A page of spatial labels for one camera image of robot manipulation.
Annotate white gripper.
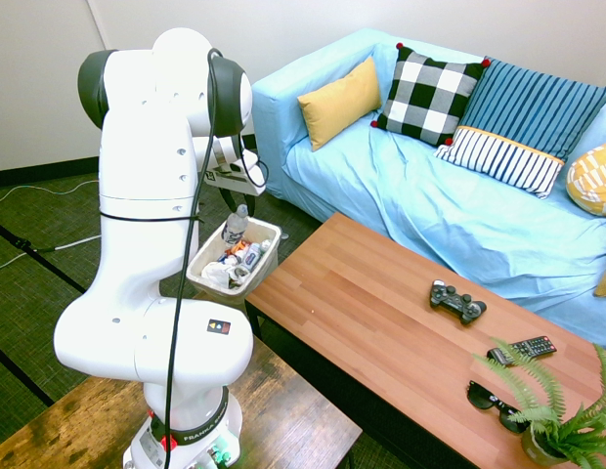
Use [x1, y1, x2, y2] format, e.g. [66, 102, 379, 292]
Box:
[204, 164, 266, 219]

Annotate clear plastic bottle purple label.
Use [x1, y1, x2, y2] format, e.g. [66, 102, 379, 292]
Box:
[220, 203, 250, 247]

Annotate white trash bin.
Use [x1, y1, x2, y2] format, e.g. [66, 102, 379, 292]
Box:
[185, 213, 283, 307]

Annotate small bottle blue label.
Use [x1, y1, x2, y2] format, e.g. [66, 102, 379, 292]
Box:
[241, 242, 263, 272]

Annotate crumpled white paper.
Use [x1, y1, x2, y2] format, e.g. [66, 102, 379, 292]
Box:
[200, 261, 232, 289]

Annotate plain yellow cushion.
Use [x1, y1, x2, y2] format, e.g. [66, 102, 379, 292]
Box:
[296, 56, 383, 152]

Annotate wooden coffee table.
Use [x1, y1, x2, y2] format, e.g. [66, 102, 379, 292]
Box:
[244, 212, 606, 469]

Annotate black white checkered cushion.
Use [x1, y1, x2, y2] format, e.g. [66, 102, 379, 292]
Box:
[370, 42, 492, 148]

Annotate sofa with light blue cover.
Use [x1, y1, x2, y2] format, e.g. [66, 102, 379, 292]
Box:
[250, 26, 606, 354]

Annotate dark wooden robot table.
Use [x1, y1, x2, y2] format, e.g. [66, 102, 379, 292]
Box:
[0, 336, 363, 469]

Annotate black game controller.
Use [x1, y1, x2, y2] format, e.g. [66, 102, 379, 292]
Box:
[428, 278, 488, 326]

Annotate white navy striped cushion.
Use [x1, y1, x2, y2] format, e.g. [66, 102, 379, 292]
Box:
[433, 125, 566, 200]

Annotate blue striped cushion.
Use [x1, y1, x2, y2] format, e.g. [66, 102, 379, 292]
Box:
[457, 57, 606, 162]

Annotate black sunglasses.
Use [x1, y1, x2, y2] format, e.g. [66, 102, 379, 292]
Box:
[466, 379, 532, 435]

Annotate black remote control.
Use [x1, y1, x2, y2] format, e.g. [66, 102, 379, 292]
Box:
[486, 334, 558, 366]

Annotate yellow white patterned cushion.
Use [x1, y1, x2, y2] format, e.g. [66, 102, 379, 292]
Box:
[565, 139, 606, 218]

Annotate grey plant pot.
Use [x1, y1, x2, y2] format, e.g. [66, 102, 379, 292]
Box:
[520, 424, 569, 466]

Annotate green fern plant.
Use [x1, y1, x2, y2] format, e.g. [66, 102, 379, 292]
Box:
[471, 336, 606, 469]

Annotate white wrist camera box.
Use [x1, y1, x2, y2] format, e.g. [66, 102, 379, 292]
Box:
[234, 149, 262, 183]

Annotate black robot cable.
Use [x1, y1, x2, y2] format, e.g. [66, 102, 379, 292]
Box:
[162, 47, 270, 469]

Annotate white floor cable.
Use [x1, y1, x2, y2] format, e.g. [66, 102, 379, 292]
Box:
[0, 234, 103, 272]

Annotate thin pale floor cable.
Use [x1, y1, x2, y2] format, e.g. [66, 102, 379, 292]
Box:
[0, 179, 100, 206]

